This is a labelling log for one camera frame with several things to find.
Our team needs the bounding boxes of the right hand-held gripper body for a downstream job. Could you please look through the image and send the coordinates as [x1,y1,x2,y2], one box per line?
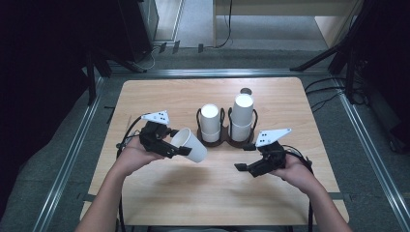
[247,128,293,179]

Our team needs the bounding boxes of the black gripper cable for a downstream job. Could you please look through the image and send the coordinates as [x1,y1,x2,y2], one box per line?
[115,114,153,232]
[282,144,316,232]

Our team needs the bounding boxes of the white paper cup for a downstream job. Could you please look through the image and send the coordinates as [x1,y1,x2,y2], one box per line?
[169,127,208,163]

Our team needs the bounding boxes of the black hanging cable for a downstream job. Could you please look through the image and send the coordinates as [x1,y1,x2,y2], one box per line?
[214,0,234,49]

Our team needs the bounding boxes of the black floor cables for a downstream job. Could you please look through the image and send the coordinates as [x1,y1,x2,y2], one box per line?
[304,76,370,114]

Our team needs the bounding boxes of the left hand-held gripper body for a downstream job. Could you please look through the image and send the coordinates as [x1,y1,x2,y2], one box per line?
[138,109,180,160]

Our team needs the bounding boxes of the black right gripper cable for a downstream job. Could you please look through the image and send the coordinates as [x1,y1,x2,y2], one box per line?
[282,144,316,232]

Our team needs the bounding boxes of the black tripod stand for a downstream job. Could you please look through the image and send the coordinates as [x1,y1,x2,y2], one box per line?
[289,0,385,104]

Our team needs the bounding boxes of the light wooden desk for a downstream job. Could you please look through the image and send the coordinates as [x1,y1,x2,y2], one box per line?
[212,0,366,49]

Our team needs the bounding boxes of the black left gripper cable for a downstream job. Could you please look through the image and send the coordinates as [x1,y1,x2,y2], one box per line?
[115,114,153,232]

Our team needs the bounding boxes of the aluminium frame rail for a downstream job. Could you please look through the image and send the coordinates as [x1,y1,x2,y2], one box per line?
[332,76,410,232]
[108,68,335,79]
[31,76,108,232]

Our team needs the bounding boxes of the black metal stand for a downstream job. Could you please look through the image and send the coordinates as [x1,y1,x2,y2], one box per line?
[84,47,149,106]

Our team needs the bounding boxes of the dark cabinet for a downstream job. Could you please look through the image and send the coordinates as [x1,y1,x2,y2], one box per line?
[116,0,160,63]

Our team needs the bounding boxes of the person's right hand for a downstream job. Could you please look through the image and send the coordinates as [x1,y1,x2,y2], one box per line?
[268,154,316,195]

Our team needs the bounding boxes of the white floor cable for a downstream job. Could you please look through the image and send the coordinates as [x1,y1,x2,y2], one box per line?
[131,44,162,73]

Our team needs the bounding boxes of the black wire cup holder rack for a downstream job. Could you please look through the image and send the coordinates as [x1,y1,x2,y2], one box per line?
[195,106,259,149]

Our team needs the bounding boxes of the stack of white cups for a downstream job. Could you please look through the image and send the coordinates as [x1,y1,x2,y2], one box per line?
[230,93,255,143]

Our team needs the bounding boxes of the person's left hand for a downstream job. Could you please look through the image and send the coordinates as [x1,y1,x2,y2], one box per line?
[110,136,166,177]

